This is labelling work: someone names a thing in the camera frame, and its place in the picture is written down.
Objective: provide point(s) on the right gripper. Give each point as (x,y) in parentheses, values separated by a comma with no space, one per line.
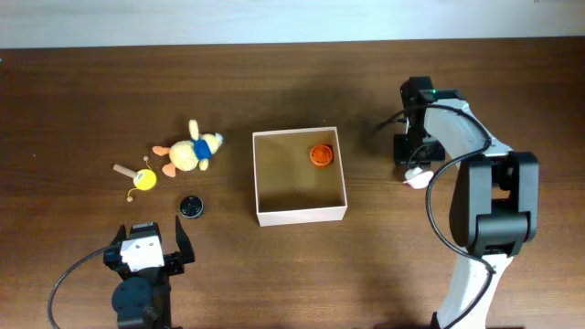
(402,158)

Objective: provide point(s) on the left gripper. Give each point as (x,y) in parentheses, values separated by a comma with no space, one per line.
(174,260)

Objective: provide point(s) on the pink white bunny figurine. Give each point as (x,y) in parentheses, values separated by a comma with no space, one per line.
(418,178)

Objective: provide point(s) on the black round puck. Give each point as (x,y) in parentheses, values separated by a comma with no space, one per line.
(191,207)

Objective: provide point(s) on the yellow wooden rattle drum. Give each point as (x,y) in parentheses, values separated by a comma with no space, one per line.
(143,180)

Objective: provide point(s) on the orange round puck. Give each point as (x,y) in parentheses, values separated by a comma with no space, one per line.
(321,155)

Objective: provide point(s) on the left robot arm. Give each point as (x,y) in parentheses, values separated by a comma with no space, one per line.
(143,299)

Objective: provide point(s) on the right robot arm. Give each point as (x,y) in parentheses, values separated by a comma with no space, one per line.
(493,212)

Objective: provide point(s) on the yellow plush duck toy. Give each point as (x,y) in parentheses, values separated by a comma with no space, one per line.
(188,155)

